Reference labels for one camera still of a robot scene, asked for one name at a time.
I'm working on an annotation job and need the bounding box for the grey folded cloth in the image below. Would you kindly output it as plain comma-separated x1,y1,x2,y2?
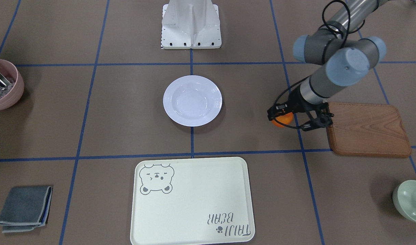
0,185,53,233

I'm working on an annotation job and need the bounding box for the cream bear tray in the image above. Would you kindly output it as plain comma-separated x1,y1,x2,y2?
130,157,256,245

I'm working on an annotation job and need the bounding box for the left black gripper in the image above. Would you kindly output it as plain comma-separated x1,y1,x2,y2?
267,87,312,121

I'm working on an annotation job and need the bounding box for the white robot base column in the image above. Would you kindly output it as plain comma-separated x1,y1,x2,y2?
160,0,222,49

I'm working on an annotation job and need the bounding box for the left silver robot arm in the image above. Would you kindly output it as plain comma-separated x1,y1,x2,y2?
267,0,387,129

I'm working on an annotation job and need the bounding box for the white round plate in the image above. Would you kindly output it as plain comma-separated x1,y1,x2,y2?
163,76,223,127

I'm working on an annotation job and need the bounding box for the orange fruit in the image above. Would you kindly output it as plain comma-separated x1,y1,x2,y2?
271,113,294,128

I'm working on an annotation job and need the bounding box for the wooden cutting board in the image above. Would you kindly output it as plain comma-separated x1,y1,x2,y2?
327,102,412,158

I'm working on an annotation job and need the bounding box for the pink bowl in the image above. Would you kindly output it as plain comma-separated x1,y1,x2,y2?
0,59,25,111

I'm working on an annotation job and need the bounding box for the green bowl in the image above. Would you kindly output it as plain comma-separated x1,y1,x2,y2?
392,180,416,223

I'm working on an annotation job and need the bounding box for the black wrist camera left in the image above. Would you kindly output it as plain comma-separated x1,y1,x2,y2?
300,102,334,132

